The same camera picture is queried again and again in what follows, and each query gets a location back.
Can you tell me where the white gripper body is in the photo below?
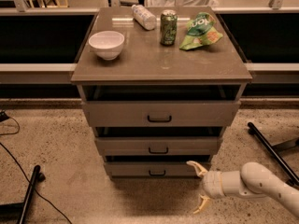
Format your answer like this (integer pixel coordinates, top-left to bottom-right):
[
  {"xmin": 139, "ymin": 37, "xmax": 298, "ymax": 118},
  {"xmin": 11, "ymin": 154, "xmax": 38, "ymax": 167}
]
[{"xmin": 202, "ymin": 171, "xmax": 223, "ymax": 199}]

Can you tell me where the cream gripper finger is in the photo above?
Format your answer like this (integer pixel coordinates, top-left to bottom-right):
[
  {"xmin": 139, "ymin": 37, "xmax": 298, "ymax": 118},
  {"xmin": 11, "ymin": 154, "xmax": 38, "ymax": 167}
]
[
  {"xmin": 187, "ymin": 161, "xmax": 208, "ymax": 177},
  {"xmin": 193, "ymin": 195, "xmax": 210, "ymax": 214}
]

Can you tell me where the grey bottom drawer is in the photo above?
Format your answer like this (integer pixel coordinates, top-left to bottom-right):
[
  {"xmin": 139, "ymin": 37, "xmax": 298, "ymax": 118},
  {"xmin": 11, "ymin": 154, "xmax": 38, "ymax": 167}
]
[{"xmin": 103, "ymin": 161, "xmax": 212, "ymax": 177}]

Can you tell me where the grey drawer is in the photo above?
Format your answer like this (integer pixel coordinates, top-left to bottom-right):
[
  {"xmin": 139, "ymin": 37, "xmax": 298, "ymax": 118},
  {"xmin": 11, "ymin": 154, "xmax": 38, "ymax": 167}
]
[
  {"xmin": 103, "ymin": 161, "xmax": 212, "ymax": 177},
  {"xmin": 82, "ymin": 101, "xmax": 240, "ymax": 127},
  {"xmin": 95, "ymin": 137, "xmax": 222, "ymax": 156}
]

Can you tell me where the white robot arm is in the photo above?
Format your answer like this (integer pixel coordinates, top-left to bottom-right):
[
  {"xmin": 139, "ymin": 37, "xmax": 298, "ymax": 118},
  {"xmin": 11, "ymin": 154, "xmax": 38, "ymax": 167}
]
[{"xmin": 187, "ymin": 161, "xmax": 299, "ymax": 217}]

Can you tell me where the grey middle drawer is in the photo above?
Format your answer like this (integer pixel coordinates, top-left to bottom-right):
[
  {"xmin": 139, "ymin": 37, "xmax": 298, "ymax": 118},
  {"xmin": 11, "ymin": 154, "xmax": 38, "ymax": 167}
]
[{"xmin": 95, "ymin": 137, "xmax": 222, "ymax": 156}]

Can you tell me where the grey drawer cabinet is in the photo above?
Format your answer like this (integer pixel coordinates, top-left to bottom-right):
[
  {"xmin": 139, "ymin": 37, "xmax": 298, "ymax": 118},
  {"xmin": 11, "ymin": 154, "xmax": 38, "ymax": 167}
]
[{"xmin": 71, "ymin": 7, "xmax": 251, "ymax": 166}]

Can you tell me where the grey top drawer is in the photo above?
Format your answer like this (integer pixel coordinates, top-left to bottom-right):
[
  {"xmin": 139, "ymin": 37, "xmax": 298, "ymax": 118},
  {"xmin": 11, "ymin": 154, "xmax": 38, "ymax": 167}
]
[{"xmin": 82, "ymin": 101, "xmax": 240, "ymax": 127}]

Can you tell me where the black right base leg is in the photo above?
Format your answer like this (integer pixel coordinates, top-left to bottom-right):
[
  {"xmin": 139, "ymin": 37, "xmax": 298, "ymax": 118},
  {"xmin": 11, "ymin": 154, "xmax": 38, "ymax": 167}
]
[{"xmin": 248, "ymin": 122, "xmax": 299, "ymax": 187}]

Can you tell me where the black base leg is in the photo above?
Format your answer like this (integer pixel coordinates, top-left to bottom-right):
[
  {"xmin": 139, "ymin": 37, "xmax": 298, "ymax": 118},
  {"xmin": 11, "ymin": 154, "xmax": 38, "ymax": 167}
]
[
  {"xmin": 0, "ymin": 165, "xmax": 43, "ymax": 224},
  {"xmin": 248, "ymin": 122, "xmax": 299, "ymax": 187}
]

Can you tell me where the green chip bag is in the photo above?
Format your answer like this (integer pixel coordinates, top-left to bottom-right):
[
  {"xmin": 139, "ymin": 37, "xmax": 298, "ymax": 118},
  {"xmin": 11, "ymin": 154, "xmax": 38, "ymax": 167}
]
[{"xmin": 179, "ymin": 12, "xmax": 223, "ymax": 51}]

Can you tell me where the green soda can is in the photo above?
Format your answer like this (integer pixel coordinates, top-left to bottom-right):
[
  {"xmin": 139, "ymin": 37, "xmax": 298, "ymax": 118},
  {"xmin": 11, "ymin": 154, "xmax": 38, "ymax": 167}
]
[{"xmin": 160, "ymin": 9, "xmax": 178, "ymax": 46}]

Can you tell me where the white ceramic bowl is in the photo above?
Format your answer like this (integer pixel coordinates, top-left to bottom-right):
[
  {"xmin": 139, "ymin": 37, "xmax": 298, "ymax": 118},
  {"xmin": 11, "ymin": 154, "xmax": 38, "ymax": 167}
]
[{"xmin": 88, "ymin": 31, "xmax": 124, "ymax": 61}]

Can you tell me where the clear plastic water bottle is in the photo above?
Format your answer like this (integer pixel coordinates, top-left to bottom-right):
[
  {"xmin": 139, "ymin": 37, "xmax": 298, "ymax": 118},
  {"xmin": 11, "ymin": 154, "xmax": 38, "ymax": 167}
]
[{"xmin": 132, "ymin": 5, "xmax": 157, "ymax": 31}]

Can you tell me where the white mesh bin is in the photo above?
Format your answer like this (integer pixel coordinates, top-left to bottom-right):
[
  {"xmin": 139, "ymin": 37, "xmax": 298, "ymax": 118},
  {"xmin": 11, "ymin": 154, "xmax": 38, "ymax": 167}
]
[{"xmin": 145, "ymin": 0, "xmax": 219, "ymax": 7}]

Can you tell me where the black left base leg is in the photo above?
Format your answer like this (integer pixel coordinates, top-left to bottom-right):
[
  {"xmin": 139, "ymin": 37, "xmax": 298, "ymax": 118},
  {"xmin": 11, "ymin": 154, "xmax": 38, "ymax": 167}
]
[{"xmin": 0, "ymin": 165, "xmax": 43, "ymax": 224}]

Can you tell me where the metal railing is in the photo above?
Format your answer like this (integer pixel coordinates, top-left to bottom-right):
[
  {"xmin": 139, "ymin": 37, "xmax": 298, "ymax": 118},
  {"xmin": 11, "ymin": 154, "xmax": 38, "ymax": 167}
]
[{"xmin": 0, "ymin": 0, "xmax": 299, "ymax": 84}]

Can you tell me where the black floor cable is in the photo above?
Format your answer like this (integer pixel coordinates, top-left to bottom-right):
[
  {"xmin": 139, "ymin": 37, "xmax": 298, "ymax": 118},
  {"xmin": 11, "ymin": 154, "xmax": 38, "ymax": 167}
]
[{"xmin": 0, "ymin": 110, "xmax": 73, "ymax": 224}]

